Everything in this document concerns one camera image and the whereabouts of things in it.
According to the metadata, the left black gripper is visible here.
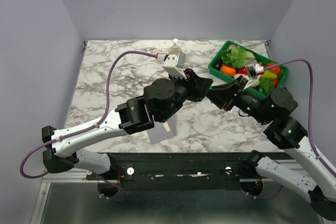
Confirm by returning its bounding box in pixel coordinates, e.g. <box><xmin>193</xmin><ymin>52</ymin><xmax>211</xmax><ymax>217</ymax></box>
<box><xmin>159</xmin><ymin>69</ymin><xmax>214</xmax><ymax>122</ymax></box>

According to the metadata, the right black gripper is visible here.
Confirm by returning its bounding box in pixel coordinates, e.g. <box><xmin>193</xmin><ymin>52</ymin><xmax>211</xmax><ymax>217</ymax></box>
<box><xmin>207</xmin><ymin>74</ymin><xmax>272</xmax><ymax>124</ymax></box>

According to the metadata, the beige letter paper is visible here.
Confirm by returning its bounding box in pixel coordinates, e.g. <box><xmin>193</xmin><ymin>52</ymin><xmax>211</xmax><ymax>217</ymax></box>
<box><xmin>163</xmin><ymin>122</ymin><xmax>171</xmax><ymax>132</ymax></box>

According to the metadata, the grey envelope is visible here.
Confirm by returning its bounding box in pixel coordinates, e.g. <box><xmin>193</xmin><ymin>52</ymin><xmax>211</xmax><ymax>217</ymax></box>
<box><xmin>146</xmin><ymin>115</ymin><xmax>177</xmax><ymax>144</ymax></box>

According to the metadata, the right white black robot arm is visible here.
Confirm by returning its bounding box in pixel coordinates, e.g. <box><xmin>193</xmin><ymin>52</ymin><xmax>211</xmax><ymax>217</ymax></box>
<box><xmin>206</xmin><ymin>78</ymin><xmax>335</xmax><ymax>221</ymax></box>

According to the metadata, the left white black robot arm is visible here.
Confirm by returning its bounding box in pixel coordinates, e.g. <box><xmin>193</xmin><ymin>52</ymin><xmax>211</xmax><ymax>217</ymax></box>
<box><xmin>43</xmin><ymin>68</ymin><xmax>213</xmax><ymax>179</ymax></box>

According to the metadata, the green plastic basket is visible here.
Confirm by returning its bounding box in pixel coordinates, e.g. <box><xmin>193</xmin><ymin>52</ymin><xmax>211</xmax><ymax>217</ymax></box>
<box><xmin>208</xmin><ymin>40</ymin><xmax>289</xmax><ymax>98</ymax></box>

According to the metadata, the orange toy fruit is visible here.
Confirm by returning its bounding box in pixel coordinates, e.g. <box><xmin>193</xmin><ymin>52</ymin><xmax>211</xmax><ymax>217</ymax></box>
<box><xmin>220</xmin><ymin>65</ymin><xmax>236</xmax><ymax>78</ymax></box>

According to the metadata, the dark toy eggplant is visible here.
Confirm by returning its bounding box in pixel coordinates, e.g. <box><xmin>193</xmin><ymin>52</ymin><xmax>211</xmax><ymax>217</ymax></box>
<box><xmin>214</xmin><ymin>61</ymin><xmax>223</xmax><ymax>70</ymax></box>

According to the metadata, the red toy pepper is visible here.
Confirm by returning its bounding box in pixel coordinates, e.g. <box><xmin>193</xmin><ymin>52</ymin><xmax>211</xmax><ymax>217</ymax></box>
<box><xmin>236</xmin><ymin>67</ymin><xmax>247</xmax><ymax>75</ymax></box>

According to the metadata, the white toy radish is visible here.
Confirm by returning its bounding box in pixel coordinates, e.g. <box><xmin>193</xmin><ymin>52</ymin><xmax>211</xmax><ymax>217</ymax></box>
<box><xmin>234</xmin><ymin>73</ymin><xmax>260</xmax><ymax>89</ymax></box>

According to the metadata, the green toy lettuce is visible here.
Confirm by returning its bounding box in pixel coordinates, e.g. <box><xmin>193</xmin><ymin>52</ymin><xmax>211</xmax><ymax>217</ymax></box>
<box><xmin>220</xmin><ymin>45</ymin><xmax>255</xmax><ymax>69</ymax></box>

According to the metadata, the beige soap pump bottle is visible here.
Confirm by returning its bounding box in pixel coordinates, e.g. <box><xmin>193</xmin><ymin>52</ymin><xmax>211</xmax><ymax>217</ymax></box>
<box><xmin>167</xmin><ymin>38</ymin><xmax>183</xmax><ymax>55</ymax></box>

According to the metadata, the green toy leaf vegetable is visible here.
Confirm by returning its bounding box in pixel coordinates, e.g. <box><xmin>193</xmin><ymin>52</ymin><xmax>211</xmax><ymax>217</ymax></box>
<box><xmin>257</xmin><ymin>79</ymin><xmax>274</xmax><ymax>95</ymax></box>

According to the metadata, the green toy pear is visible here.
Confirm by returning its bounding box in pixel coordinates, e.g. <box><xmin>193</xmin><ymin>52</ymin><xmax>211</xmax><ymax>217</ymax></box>
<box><xmin>260</xmin><ymin>70</ymin><xmax>278</xmax><ymax>81</ymax></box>

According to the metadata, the orange toy tomato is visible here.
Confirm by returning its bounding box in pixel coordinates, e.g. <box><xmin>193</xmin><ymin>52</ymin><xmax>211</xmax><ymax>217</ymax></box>
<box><xmin>266</xmin><ymin>62</ymin><xmax>281</xmax><ymax>76</ymax></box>

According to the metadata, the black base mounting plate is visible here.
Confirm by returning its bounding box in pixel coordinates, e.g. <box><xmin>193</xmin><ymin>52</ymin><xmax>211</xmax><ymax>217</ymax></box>
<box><xmin>102</xmin><ymin>151</ymin><xmax>265</xmax><ymax>191</ymax></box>

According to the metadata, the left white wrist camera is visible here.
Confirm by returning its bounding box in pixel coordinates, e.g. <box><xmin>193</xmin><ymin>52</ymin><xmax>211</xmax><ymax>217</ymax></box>
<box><xmin>163</xmin><ymin>51</ymin><xmax>187</xmax><ymax>79</ymax></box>

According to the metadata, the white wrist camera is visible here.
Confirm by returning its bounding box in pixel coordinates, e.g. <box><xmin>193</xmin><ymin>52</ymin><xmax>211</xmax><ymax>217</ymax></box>
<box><xmin>244</xmin><ymin>60</ymin><xmax>264</xmax><ymax>89</ymax></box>
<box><xmin>163</xmin><ymin>51</ymin><xmax>187</xmax><ymax>79</ymax></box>

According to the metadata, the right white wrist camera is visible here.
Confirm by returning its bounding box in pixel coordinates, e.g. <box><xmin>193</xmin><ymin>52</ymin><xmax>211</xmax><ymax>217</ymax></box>
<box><xmin>244</xmin><ymin>60</ymin><xmax>264</xmax><ymax>89</ymax></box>

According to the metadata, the aluminium frame rail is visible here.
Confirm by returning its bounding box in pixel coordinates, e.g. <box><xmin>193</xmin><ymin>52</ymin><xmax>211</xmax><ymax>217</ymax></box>
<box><xmin>41</xmin><ymin>169</ymin><xmax>98</xmax><ymax>183</ymax></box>

